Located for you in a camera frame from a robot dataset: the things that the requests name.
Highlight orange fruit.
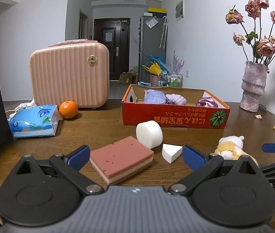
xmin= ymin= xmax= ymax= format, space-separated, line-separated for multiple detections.
xmin=58 ymin=100 xmax=78 ymax=119

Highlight pink textured vase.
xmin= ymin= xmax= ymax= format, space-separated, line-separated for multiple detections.
xmin=240 ymin=61 xmax=267 ymax=113

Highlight blue wet wipes pack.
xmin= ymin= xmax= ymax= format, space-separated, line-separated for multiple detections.
xmin=9 ymin=105 xmax=59 ymax=138

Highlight white wedge sponge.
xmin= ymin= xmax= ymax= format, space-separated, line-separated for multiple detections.
xmin=162 ymin=144 xmax=183 ymax=163

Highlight dark entrance door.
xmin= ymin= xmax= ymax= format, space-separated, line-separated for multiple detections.
xmin=94 ymin=18 xmax=131 ymax=81

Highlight purple fabric pouch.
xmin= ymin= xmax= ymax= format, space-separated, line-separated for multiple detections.
xmin=143 ymin=90 xmax=168 ymax=104

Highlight pink layered sponge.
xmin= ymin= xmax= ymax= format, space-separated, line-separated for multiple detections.
xmin=90 ymin=136 xmax=154 ymax=185

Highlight white cylinder sponge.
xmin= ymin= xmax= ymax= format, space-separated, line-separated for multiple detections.
xmin=136 ymin=120 xmax=163 ymax=149

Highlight lilac fluffy towel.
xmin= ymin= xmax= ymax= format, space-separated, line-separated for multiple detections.
xmin=166 ymin=94 xmax=187 ymax=106

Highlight dried pink roses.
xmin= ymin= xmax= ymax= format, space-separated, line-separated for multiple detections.
xmin=225 ymin=0 xmax=275 ymax=67

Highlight pink ribbed suitcase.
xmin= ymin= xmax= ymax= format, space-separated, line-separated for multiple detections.
xmin=29 ymin=39 xmax=109 ymax=108

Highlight yellow bag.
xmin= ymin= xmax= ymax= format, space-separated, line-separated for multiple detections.
xmin=142 ymin=63 xmax=162 ymax=76

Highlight yellow white plush toy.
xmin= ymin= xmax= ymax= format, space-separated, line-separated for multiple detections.
xmin=214 ymin=136 xmax=259 ymax=165

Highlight wire cart with bottles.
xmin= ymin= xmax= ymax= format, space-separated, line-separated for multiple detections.
xmin=160 ymin=70 xmax=183 ymax=88

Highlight red cardboard pumpkin box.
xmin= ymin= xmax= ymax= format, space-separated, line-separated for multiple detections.
xmin=122 ymin=85 xmax=231 ymax=129

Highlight grey refrigerator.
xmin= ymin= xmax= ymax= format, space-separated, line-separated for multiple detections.
xmin=138 ymin=15 xmax=166 ymax=83

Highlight cardboard box on floor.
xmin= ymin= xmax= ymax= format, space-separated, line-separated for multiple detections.
xmin=118 ymin=73 xmax=138 ymax=85

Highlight purple satin scrunchie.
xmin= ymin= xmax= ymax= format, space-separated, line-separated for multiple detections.
xmin=196 ymin=97 xmax=219 ymax=108

